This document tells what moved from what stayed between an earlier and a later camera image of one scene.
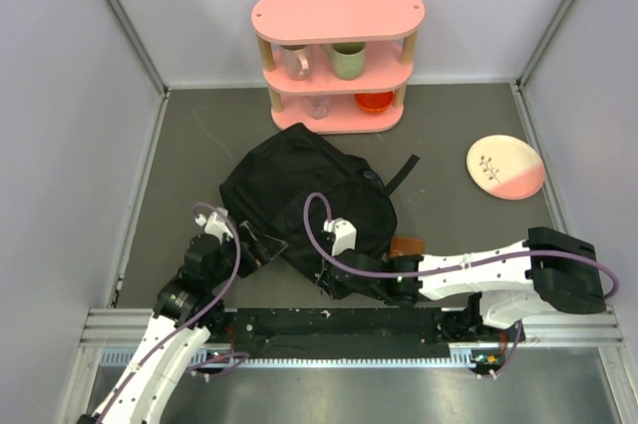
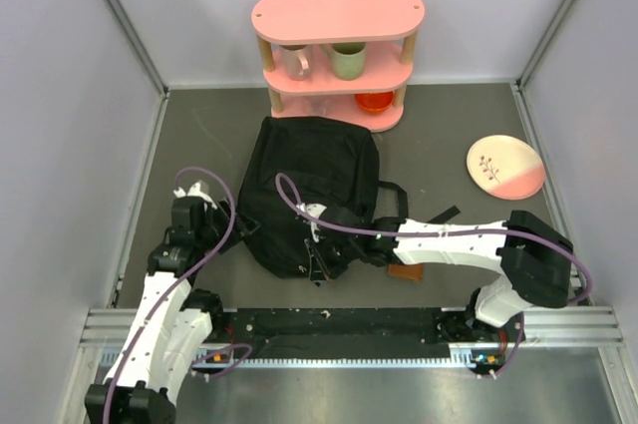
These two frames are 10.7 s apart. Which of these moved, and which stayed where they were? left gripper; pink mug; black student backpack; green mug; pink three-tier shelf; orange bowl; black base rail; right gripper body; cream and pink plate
Moved: right gripper body; black student backpack; left gripper
Stayed: pink mug; black base rail; orange bowl; green mug; cream and pink plate; pink three-tier shelf
